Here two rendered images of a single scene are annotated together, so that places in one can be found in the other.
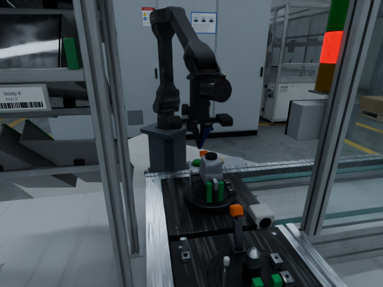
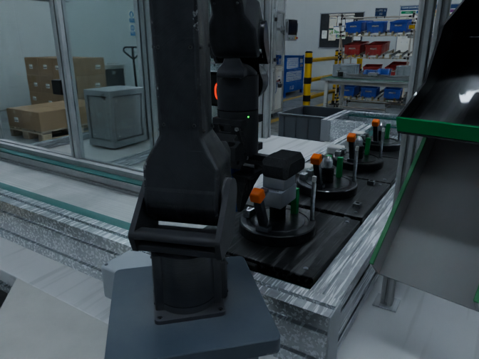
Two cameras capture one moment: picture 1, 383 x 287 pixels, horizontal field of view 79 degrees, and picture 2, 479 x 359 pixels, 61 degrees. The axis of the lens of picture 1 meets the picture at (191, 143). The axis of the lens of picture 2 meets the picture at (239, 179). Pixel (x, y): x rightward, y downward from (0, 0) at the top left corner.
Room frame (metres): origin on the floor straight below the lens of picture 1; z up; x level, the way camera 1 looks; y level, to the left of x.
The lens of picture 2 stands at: (1.07, 0.36, 1.30)
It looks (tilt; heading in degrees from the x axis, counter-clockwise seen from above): 19 degrees down; 223
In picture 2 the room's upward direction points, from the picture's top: straight up
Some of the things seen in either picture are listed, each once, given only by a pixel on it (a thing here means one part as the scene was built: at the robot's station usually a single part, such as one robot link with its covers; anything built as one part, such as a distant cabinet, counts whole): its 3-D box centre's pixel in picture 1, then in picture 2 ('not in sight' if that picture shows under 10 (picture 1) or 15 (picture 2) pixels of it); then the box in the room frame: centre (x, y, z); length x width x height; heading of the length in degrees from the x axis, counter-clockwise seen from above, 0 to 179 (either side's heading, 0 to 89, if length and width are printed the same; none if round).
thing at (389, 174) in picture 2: not in sight; (358, 149); (0.03, -0.14, 1.01); 0.24 x 0.24 x 0.13; 11
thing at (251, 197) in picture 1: (209, 200); (276, 233); (0.52, -0.05, 0.96); 0.24 x 0.24 x 0.02; 11
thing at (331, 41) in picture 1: (338, 47); not in sight; (0.44, -0.26, 1.33); 0.05 x 0.05 x 0.05
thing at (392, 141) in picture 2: not in sight; (380, 134); (-0.21, -0.19, 1.01); 0.24 x 0.24 x 0.13; 11
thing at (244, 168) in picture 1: (273, 177); (112, 251); (0.72, -0.29, 0.91); 0.89 x 0.06 x 0.11; 101
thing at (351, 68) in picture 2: not in sight; (346, 70); (-4.60, -2.70, 0.90); 0.40 x 0.30 x 0.17; 13
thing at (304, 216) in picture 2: (209, 193); (276, 224); (0.52, -0.05, 0.98); 0.14 x 0.14 x 0.02
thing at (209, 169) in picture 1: (211, 168); (281, 181); (0.51, -0.05, 1.06); 0.08 x 0.04 x 0.07; 11
